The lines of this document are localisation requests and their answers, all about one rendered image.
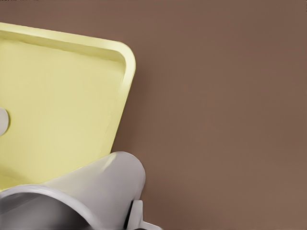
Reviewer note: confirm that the white IKEA cup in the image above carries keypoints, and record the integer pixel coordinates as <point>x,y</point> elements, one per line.
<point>3,121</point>
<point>96,189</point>

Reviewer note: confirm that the pale yellow rectangular tray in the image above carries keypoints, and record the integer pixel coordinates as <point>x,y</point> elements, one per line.
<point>60,100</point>

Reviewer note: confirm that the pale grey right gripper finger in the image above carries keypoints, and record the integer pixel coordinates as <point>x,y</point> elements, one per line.
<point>138,212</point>

